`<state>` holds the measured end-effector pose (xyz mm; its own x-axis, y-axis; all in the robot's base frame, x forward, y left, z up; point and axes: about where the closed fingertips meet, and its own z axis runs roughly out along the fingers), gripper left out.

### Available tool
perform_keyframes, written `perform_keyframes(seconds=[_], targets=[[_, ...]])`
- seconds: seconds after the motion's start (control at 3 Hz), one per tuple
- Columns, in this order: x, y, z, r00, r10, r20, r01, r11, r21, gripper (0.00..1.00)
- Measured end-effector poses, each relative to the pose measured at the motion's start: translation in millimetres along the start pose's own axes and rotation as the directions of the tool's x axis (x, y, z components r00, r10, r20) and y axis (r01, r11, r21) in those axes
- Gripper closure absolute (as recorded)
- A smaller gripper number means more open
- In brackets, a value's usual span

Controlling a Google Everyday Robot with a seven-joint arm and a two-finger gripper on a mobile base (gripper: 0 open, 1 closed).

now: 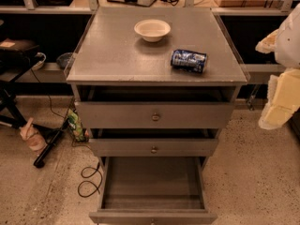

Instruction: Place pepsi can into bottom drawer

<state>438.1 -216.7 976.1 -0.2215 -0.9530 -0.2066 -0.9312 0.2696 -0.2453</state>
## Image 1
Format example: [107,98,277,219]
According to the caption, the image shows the grey middle drawer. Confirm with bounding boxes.
[90,128,218,157]

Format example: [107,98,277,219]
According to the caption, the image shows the black floor cable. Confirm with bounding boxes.
[77,162,104,199]

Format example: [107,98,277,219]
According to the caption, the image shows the white bowl on stool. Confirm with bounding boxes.
[32,52,46,70]

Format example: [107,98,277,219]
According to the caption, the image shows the black stand leg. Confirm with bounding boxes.
[34,120,68,168]

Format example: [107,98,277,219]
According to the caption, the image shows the green chip bag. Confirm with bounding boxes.
[67,109,86,142]

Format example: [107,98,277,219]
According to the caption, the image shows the white paper bowl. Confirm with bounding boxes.
[134,19,171,42]

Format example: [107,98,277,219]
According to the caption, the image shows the grey drawer cabinet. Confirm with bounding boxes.
[64,6,251,225]

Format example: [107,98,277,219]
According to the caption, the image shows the pink spray bottle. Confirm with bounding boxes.
[20,117,46,155]

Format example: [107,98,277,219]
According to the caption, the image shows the dark bowl on shelf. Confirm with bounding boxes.
[56,52,73,69]

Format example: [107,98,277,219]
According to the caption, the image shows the grey top drawer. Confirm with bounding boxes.
[75,86,233,128]

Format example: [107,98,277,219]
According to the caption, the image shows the grey open bottom drawer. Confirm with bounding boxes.
[89,157,217,225]

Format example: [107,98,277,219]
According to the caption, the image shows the black box on stool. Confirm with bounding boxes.
[0,38,39,68]

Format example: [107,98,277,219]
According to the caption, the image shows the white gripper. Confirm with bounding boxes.
[255,4,300,130]

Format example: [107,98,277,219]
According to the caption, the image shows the blue pepsi can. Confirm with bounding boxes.
[171,49,207,73]

